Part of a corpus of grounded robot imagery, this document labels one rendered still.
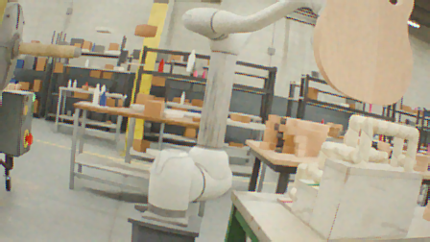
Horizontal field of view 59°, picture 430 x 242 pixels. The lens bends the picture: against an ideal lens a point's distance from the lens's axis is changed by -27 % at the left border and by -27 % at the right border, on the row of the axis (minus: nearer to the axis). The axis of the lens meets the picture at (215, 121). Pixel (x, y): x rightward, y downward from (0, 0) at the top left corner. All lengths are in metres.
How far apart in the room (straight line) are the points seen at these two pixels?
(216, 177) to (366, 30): 1.00
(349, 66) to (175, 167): 0.86
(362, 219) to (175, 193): 0.95
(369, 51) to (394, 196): 0.41
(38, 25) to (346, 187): 12.11
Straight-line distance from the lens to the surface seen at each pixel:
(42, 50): 1.13
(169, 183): 1.80
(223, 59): 1.96
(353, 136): 1.09
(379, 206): 1.06
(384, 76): 1.27
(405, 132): 1.08
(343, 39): 1.20
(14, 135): 1.38
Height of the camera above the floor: 1.20
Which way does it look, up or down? 3 degrees down
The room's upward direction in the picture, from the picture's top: 9 degrees clockwise
